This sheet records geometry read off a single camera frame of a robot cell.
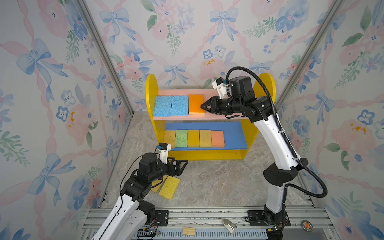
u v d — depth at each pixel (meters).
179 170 0.64
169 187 0.82
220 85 0.58
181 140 0.86
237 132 0.91
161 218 0.74
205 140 0.85
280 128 0.45
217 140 0.84
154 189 0.81
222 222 0.73
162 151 0.65
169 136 0.86
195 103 0.66
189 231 0.70
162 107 0.65
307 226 0.72
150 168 0.54
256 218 0.73
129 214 0.48
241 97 0.48
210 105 0.57
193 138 0.86
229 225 0.70
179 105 0.66
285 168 0.46
